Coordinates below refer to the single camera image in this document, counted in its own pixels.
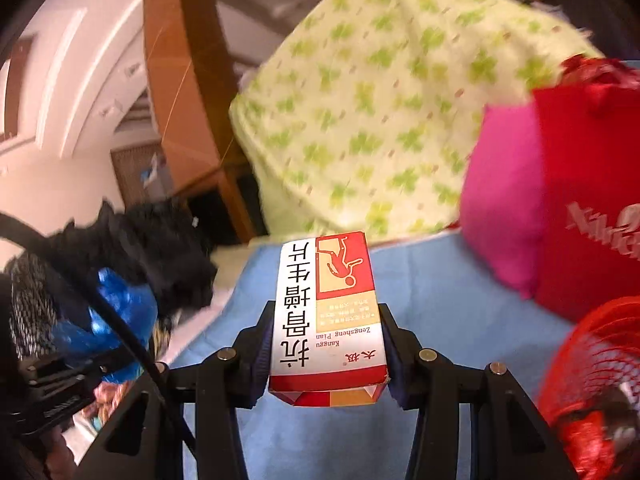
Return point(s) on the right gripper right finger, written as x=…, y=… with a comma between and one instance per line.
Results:
x=509, y=437

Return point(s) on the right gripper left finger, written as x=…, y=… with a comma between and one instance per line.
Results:
x=145, y=437

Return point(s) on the red white medicine box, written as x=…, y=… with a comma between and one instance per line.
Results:
x=327, y=347

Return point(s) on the red plastic mesh basket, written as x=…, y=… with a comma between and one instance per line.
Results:
x=590, y=396

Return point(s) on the blue towel blanket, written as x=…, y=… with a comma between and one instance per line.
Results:
x=435, y=288

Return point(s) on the black lace garment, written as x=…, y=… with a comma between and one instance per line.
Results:
x=152, y=244

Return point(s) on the pink pillow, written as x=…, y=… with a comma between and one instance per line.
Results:
x=501, y=213

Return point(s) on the red Nilrich paper bag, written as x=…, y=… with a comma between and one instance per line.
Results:
x=589, y=135

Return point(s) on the green clover pattern quilt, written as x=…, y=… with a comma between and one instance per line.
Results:
x=365, y=117

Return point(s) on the brown wooden cabinet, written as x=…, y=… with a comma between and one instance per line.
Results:
x=191, y=86

